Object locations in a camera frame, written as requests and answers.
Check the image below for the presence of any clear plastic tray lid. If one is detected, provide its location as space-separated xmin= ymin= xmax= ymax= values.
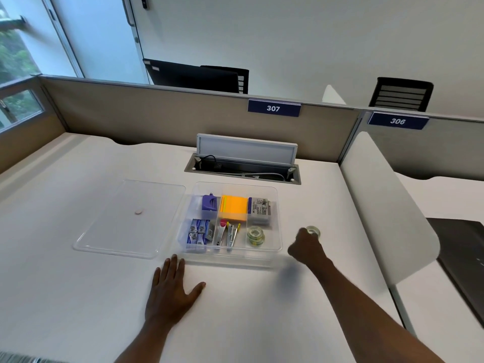
xmin=73 ymin=179 xmax=186 ymax=260

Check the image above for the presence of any blue desk number sign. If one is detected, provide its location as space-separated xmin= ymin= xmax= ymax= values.
xmin=248 ymin=98 xmax=302 ymax=118
xmin=368 ymin=112 xmax=430 ymax=131

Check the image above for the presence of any white cable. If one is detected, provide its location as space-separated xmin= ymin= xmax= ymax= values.
xmin=227 ymin=171 xmax=287 ymax=181

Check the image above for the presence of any black slatted office chair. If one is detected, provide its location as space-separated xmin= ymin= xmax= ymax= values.
xmin=368 ymin=76 xmax=435 ymax=112

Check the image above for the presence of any person's left forearm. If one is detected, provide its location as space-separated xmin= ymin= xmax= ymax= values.
xmin=113 ymin=320 xmax=179 ymax=363

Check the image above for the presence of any grey cable box flap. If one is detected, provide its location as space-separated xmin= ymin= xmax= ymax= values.
xmin=196 ymin=133 xmax=298 ymax=166

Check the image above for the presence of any person's left hand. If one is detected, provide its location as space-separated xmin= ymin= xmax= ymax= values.
xmin=145 ymin=254 xmax=207 ymax=331

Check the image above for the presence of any black computer monitor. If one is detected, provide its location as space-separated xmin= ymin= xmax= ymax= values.
xmin=142 ymin=58 xmax=240 ymax=93

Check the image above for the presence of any beige side desk partition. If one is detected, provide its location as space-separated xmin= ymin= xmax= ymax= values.
xmin=0 ymin=75 xmax=69 ymax=175

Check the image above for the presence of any short beige desk partition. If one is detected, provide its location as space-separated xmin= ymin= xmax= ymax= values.
xmin=357 ymin=109 xmax=484 ymax=182

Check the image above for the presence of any white curved desk divider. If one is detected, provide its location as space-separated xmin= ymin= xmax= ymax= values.
xmin=340 ymin=131 xmax=441 ymax=288

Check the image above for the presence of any clear plastic organizer tray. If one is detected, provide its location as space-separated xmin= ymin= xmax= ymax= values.
xmin=177 ymin=181 xmax=284 ymax=262

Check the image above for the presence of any person's right hand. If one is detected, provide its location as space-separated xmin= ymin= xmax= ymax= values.
xmin=288 ymin=227 xmax=329 ymax=267

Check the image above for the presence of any black cable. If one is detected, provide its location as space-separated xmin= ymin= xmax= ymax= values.
xmin=194 ymin=155 xmax=224 ymax=171

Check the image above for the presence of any orange sticky note pad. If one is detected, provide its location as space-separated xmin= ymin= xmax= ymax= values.
xmin=219 ymin=195 xmax=249 ymax=226

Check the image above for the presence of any black desk mat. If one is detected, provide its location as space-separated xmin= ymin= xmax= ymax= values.
xmin=426 ymin=218 xmax=484 ymax=330

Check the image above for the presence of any glass window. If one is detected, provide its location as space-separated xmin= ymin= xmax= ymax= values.
xmin=0 ymin=0 xmax=84 ymax=130

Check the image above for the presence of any long beige desk partition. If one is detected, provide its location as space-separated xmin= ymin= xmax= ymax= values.
xmin=39 ymin=74 xmax=360 ymax=165

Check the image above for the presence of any white labelled staple box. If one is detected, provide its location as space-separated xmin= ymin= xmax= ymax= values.
xmin=247 ymin=197 xmax=274 ymax=226

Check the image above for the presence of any grey desk cable box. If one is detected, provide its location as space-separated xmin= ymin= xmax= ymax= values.
xmin=184 ymin=133 xmax=303 ymax=186

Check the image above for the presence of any person's right forearm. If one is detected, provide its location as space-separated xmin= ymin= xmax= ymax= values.
xmin=311 ymin=257 xmax=447 ymax=363

